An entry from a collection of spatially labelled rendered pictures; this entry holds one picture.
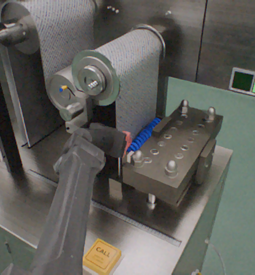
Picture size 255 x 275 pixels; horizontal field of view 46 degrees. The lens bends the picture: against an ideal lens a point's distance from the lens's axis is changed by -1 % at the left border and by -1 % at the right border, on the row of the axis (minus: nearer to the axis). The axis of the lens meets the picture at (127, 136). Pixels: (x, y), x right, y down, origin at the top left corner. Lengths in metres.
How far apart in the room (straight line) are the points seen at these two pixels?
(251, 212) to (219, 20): 1.52
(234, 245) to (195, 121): 1.13
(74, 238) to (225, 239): 1.67
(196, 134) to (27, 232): 0.57
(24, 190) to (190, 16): 0.72
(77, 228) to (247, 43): 0.71
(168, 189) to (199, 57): 0.44
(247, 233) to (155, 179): 1.36
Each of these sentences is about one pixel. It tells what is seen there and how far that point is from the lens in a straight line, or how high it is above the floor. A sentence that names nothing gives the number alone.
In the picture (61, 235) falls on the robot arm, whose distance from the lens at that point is 0.38.
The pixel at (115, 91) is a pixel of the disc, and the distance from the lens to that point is 0.74.
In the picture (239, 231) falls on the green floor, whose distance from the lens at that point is 2.08.
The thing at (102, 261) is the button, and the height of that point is 0.92.
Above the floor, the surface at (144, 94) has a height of 1.15.
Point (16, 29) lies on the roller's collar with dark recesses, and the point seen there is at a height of 1.35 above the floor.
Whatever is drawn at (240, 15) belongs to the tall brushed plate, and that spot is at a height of 1.37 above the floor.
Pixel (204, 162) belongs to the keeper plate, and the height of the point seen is 1.00.
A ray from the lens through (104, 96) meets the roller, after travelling 0.77.
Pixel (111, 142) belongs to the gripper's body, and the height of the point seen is 1.13.
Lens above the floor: 1.57
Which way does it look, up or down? 36 degrees down
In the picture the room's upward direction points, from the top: straight up
